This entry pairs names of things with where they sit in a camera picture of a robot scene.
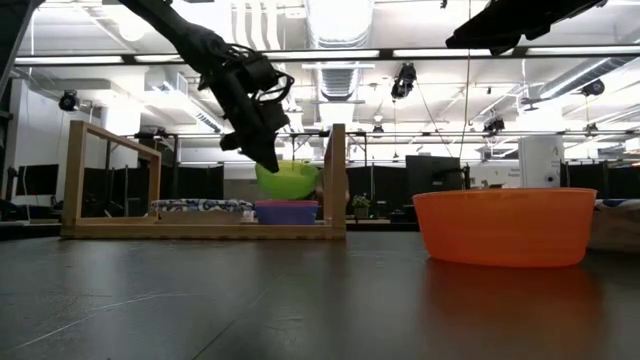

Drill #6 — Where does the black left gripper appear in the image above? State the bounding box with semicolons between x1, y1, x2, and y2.
198;64;291;174

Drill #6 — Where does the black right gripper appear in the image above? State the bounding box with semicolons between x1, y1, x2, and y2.
445;0;609;56

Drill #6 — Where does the green plastic bowl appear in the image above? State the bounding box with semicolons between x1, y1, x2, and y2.
254;159;323;202

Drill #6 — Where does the pink plastic bowl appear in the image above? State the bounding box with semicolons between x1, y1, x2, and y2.
254;199;321;209

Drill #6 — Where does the blue plastic bowl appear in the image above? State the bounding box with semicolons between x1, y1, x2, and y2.
254;206;320;226

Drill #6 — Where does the orange plastic bowl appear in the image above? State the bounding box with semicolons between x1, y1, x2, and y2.
412;187;599;269

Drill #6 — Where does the black ceiling spotlight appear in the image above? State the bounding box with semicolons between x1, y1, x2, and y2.
482;116;506;136
58;90;82;114
580;78;606;98
390;62;418;101

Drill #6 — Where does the white round column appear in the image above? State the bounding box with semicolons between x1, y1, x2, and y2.
518;134;566;189

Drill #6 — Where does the small potted plant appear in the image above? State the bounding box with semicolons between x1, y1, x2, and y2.
351;194;372;220

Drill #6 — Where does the black computer monitor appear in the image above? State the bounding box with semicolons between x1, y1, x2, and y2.
14;163;60;197
404;155;464;199

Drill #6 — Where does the thin hanging cable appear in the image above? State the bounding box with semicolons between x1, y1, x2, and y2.
458;0;473;159

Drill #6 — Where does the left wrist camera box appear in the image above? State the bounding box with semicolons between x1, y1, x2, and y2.
244;51;280;92

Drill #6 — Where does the wooden shelf frame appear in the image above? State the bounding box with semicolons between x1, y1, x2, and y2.
60;119;348;240

